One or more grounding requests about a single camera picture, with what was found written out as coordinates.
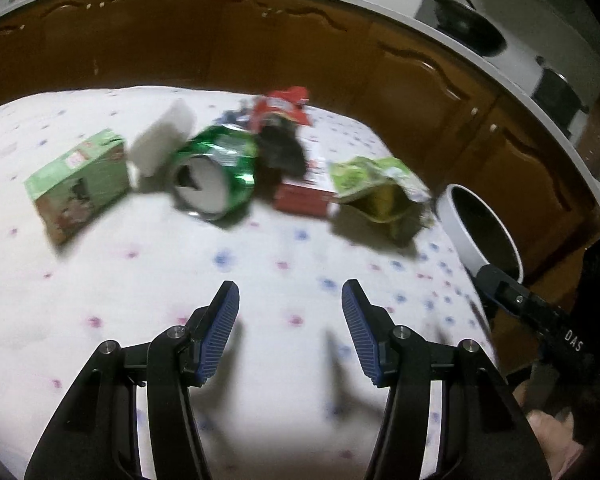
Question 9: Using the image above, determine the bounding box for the black frying pan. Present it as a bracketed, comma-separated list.
[402, 0, 508, 58]

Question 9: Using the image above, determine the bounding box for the green paper carton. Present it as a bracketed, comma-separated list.
[24, 128, 131, 246]

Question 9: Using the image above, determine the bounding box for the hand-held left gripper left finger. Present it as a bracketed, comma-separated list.
[24, 280, 241, 480]

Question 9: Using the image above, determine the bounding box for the crushed green can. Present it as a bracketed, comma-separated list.
[170, 124, 260, 222]

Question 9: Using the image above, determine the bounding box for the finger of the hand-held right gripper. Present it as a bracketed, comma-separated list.
[472, 262, 543, 318]

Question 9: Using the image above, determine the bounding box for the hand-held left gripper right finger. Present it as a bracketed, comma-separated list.
[341, 279, 552, 480]

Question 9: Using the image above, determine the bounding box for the white dotted tablecloth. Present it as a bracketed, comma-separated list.
[0, 85, 501, 480]

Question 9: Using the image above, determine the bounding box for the person's right hand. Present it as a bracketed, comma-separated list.
[512, 380, 586, 480]

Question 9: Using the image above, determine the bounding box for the white foam block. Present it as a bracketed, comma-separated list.
[129, 99, 197, 178]

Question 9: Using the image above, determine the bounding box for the white round bin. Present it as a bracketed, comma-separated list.
[437, 183, 525, 283]

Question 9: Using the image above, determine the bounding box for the red snack wrapper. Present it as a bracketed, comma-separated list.
[252, 87, 313, 128]

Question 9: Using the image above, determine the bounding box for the dark cooking pot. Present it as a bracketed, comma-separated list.
[532, 56, 591, 128]

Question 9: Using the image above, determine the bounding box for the grey kitchen countertop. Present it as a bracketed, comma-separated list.
[0, 0, 600, 201]

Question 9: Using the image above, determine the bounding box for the brown wooden kitchen cabinet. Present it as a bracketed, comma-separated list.
[0, 0, 600, 281]

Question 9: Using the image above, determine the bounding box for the small red box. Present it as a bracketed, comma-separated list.
[272, 157, 333, 218]

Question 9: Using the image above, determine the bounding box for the black wrapper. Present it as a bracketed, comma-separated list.
[257, 122, 308, 183]

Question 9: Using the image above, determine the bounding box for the green foil pouch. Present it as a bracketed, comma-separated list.
[327, 156, 433, 241]

